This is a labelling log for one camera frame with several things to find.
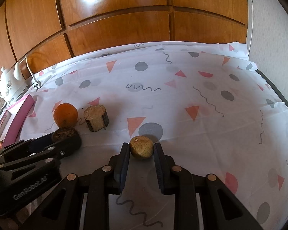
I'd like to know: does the beige round vegetable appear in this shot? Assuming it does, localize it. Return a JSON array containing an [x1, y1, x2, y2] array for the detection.
[[130, 136, 154, 160]]

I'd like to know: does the white power cord with plug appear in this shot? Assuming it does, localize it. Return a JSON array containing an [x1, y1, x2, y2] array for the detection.
[[25, 54, 41, 91]]

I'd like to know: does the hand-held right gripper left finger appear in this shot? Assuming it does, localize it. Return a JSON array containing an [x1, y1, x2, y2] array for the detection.
[[22, 142, 130, 230]]

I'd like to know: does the pink tray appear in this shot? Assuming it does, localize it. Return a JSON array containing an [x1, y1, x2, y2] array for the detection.
[[0, 94, 35, 149]]

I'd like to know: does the dark purple round vegetable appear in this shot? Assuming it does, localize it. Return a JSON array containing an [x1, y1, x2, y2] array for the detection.
[[51, 127, 82, 149]]

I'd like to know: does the dark-skinned sugarcane piece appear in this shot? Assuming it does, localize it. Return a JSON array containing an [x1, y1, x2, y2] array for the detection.
[[83, 104, 110, 132]]

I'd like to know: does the brown wooden wardrobe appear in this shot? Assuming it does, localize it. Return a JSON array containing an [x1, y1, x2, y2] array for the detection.
[[0, 0, 252, 94]]

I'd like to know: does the orange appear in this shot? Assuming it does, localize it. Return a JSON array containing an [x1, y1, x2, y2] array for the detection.
[[53, 103, 78, 128]]

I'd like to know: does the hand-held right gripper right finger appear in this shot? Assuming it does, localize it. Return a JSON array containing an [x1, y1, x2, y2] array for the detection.
[[153, 142, 264, 230]]

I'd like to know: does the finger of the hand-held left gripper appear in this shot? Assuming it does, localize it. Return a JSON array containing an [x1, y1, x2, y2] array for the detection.
[[0, 135, 82, 170], [0, 133, 54, 159]]

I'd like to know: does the white ceramic electric kettle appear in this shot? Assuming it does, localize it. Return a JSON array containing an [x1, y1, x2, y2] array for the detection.
[[0, 62, 29, 104]]

